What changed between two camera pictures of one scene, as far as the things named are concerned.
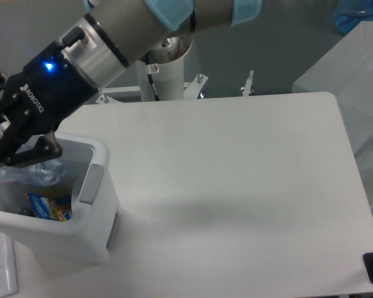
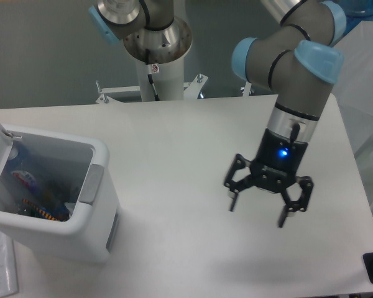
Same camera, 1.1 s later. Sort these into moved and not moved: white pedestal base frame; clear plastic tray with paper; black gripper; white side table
Moved: black gripper
Not moved: white pedestal base frame; white side table; clear plastic tray with paper
